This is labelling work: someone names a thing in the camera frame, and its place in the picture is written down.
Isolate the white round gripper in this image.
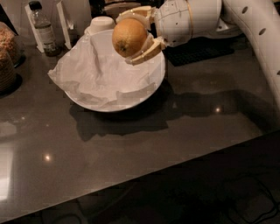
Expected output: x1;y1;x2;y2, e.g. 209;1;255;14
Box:
115;0;193;66

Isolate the orange fruit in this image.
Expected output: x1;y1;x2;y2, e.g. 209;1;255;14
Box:
112;18;147;58

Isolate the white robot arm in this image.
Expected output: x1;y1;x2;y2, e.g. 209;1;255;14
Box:
116;0;280;108

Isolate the wicker basket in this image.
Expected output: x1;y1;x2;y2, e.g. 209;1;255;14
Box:
103;0;141;18

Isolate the white upturned cup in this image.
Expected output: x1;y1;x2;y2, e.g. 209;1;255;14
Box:
84;16;116;35

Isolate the black rubber mat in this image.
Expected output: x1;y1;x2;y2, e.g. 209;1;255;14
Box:
163;38;235;67

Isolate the white crumpled paper liner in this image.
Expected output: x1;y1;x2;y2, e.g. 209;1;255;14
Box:
47;30;164;109

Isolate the white acrylic sign holder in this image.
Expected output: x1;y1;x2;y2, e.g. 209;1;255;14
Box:
24;0;93;51

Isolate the glass bottle black cap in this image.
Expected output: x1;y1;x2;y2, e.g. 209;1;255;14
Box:
29;0;60;57

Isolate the upper cereal jar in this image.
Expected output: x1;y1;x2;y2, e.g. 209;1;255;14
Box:
0;22;21;65

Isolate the cereal jar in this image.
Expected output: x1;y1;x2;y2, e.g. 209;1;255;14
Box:
0;22;21;65
0;48;17;94

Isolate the lower cereal jar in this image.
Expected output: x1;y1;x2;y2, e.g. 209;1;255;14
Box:
0;48;17;94

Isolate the black floor cable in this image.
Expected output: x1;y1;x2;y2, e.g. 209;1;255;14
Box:
170;164;280;224

